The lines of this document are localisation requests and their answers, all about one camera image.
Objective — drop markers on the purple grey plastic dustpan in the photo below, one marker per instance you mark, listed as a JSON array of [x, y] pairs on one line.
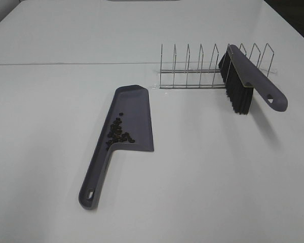
[[133, 101]]

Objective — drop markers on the pile of coffee beans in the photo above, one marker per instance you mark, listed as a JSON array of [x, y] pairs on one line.
[[117, 134]]

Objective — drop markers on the purple brush with black bristles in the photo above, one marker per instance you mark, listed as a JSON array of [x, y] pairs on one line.
[[241, 78]]

